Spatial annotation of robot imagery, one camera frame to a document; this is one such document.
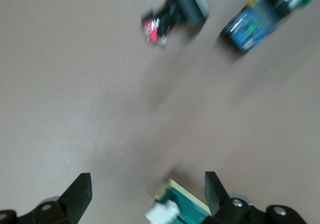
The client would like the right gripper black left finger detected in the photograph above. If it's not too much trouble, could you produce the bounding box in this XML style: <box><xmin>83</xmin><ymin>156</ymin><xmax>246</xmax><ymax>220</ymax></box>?
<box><xmin>0</xmin><ymin>173</ymin><xmax>93</xmax><ymax>224</ymax></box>

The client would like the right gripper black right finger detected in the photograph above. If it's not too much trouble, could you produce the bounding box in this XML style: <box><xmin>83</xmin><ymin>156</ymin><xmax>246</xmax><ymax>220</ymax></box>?
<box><xmin>199</xmin><ymin>171</ymin><xmax>309</xmax><ymax>224</ymax></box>

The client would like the green load switch white toggle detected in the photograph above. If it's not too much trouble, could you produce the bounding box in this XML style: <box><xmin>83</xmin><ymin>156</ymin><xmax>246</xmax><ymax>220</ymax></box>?
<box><xmin>144</xmin><ymin>178</ymin><xmax>213</xmax><ymax>224</ymax></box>

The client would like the green push button blue block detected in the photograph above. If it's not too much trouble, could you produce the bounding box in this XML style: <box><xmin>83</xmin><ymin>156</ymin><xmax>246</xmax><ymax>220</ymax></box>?
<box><xmin>219</xmin><ymin>0</ymin><xmax>320</xmax><ymax>54</ymax></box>

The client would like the black switch red contact block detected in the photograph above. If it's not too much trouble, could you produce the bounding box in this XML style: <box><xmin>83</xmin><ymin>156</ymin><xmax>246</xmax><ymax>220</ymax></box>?
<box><xmin>140</xmin><ymin>0</ymin><xmax>210</xmax><ymax>47</ymax></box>

